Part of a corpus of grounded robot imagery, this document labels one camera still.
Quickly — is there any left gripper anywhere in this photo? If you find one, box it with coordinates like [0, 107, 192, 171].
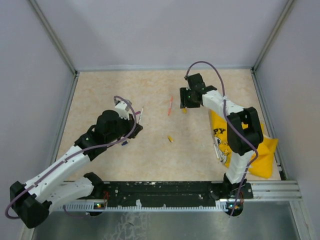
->
[106, 112, 143, 144]

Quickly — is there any white purple marker pen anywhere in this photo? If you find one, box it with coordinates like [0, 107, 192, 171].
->
[138, 106, 144, 124]

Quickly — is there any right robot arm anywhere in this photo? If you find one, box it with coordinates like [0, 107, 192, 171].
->
[179, 73, 264, 198]

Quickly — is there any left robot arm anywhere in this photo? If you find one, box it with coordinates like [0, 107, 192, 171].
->
[7, 110, 143, 229]

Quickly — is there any orange pen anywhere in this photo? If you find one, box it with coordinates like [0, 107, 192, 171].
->
[167, 95, 174, 116]

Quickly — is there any white pen on bag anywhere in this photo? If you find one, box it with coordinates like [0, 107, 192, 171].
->
[214, 143, 223, 162]

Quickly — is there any yellow cloth bag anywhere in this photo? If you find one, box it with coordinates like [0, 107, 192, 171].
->
[210, 110, 278, 179]

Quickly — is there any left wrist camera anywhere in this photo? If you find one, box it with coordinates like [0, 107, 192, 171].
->
[114, 99, 132, 120]

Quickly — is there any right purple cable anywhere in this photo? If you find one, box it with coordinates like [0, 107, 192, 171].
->
[184, 60, 259, 217]

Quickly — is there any purple cable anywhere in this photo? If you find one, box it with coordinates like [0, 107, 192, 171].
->
[4, 95, 142, 220]
[184, 60, 259, 217]

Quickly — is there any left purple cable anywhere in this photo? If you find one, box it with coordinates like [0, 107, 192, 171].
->
[4, 95, 142, 220]

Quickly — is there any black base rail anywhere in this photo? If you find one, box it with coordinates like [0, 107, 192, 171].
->
[85, 180, 253, 208]

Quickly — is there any white slotted cable duct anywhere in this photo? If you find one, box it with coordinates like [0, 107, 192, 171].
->
[57, 201, 243, 213]

